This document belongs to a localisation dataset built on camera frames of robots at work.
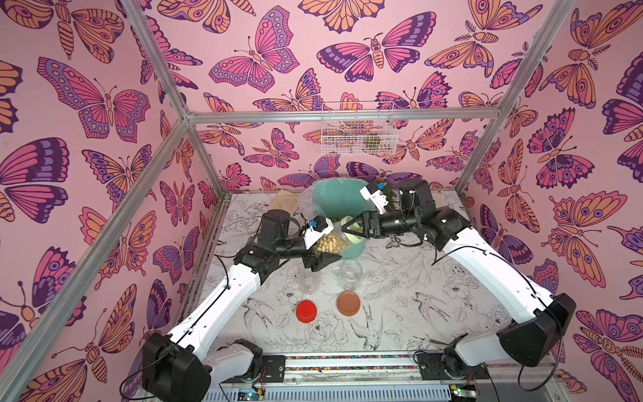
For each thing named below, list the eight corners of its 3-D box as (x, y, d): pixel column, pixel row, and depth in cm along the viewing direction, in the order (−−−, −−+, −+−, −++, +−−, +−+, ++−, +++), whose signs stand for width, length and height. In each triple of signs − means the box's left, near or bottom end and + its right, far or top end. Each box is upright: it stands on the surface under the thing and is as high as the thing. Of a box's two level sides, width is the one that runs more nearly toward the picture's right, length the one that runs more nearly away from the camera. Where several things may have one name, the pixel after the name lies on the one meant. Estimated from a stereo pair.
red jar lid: (295, 322, 85) (295, 320, 83) (297, 302, 89) (296, 300, 87) (316, 322, 84) (316, 320, 83) (317, 302, 89) (316, 300, 87)
